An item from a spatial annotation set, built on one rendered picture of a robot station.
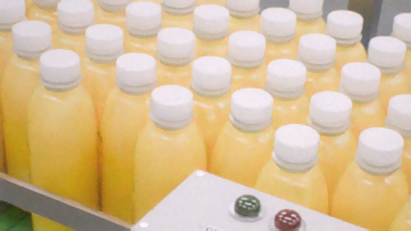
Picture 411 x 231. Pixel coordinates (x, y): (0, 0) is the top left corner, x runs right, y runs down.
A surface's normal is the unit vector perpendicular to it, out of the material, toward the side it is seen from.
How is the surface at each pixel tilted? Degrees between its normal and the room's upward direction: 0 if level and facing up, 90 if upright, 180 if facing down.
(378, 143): 0
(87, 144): 90
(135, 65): 0
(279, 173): 29
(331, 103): 0
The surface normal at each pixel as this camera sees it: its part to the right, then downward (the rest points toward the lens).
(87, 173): 0.80, 0.36
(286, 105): 0.07, -0.49
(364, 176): -0.24, -0.56
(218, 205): 0.07, -0.85
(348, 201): -0.67, 0.07
